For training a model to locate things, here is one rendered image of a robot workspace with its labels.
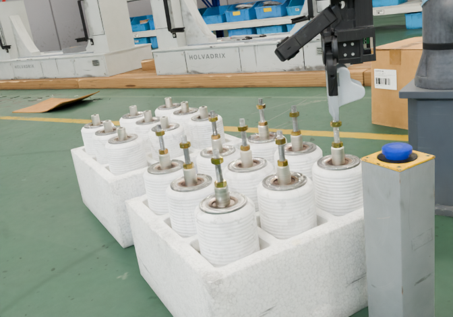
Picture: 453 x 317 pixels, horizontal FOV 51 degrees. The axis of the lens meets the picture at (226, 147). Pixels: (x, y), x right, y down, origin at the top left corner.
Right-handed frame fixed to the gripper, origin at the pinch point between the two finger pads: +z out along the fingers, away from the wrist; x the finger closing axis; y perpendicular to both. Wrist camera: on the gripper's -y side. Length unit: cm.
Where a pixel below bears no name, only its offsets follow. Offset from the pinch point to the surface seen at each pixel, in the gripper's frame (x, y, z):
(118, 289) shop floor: 0, -46, 34
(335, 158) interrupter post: -0.9, 0.0, 8.0
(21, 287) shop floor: 1, -70, 34
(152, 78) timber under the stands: 248, -115, 27
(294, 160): 4.7, -7.4, 10.0
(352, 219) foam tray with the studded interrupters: -8.2, 1.8, 16.4
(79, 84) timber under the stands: 283, -190, 31
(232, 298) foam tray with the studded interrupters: -23.4, -16.9, 20.3
